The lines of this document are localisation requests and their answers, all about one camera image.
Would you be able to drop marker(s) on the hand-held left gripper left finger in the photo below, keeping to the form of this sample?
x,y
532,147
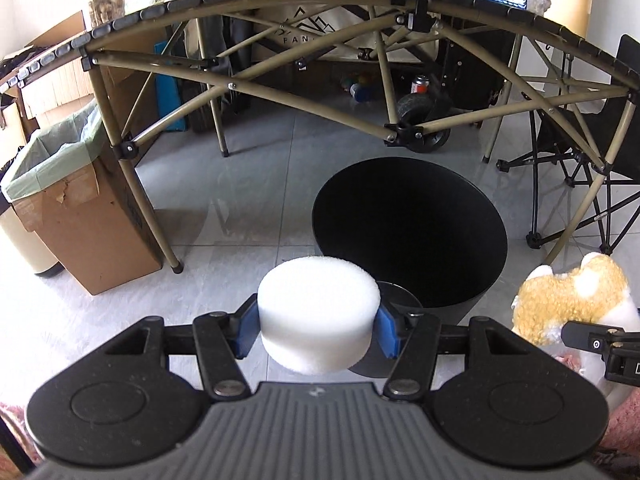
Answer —
x,y
247,327

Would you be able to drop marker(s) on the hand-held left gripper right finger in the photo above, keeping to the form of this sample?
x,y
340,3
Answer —
x,y
386,332

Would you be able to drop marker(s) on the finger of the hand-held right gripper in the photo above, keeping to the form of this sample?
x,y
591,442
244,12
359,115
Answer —
x,y
580,334

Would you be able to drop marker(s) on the yellow and white plush toy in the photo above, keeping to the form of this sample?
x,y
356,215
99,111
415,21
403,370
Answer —
x,y
560,300

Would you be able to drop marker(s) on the white foam cylinder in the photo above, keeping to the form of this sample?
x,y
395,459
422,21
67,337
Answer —
x,y
315,310

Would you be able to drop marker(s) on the black trash bin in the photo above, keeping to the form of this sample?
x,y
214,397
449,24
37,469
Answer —
x,y
410,220

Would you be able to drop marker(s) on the olive folding table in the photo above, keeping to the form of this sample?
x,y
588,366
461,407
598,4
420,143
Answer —
x,y
148,210

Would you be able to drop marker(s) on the cardboard box with liner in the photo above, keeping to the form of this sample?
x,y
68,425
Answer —
x,y
100,240

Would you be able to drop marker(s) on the black folding chair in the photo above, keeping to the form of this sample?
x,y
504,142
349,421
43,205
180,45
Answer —
x,y
630,110

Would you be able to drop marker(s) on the beige pedal bin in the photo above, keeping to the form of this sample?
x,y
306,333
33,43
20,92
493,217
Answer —
x,y
25,245

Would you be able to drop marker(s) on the red spray can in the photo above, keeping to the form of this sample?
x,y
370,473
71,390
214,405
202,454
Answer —
x,y
420,85

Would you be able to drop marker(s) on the blue plastic board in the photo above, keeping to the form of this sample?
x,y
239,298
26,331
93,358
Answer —
x,y
170,90

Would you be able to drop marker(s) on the green plastic liner bag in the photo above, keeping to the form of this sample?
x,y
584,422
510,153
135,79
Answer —
x,y
50,155

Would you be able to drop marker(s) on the open cardboard box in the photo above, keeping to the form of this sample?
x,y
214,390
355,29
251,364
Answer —
x,y
55,85

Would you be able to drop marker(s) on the clear jar with black lid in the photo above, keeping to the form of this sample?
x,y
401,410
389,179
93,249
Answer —
x,y
102,5

